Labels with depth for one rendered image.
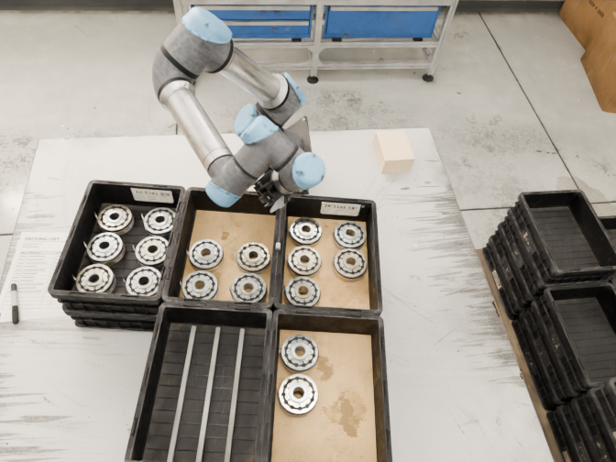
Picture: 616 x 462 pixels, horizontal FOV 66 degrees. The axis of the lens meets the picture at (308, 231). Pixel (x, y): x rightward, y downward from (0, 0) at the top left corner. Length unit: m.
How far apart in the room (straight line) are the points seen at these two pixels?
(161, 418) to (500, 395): 0.97
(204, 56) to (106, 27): 2.76
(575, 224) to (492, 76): 1.76
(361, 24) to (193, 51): 2.09
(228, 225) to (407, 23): 2.15
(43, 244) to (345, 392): 1.11
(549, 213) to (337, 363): 1.36
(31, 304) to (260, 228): 0.74
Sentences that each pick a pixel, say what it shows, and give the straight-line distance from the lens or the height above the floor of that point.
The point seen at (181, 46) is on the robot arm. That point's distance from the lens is 1.30.
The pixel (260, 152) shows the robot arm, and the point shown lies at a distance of 1.04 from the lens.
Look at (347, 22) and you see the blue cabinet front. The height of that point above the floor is 0.43.
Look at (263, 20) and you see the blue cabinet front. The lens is 3.17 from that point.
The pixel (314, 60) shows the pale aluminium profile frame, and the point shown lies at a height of 0.17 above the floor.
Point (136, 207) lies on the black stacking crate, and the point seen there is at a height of 0.83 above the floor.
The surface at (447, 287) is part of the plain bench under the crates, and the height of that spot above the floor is 0.70.
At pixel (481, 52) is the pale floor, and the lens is 4.09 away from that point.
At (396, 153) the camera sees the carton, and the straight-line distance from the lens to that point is 1.92.
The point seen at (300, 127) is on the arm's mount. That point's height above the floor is 0.88.
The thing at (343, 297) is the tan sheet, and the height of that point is 0.83.
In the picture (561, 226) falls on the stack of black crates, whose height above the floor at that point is 0.49.
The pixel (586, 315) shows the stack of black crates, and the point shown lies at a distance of 2.31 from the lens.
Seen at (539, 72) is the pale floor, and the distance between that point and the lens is 4.11.
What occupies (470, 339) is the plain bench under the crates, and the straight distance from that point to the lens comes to 1.65.
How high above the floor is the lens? 2.11
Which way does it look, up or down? 55 degrees down
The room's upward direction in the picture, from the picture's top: 8 degrees clockwise
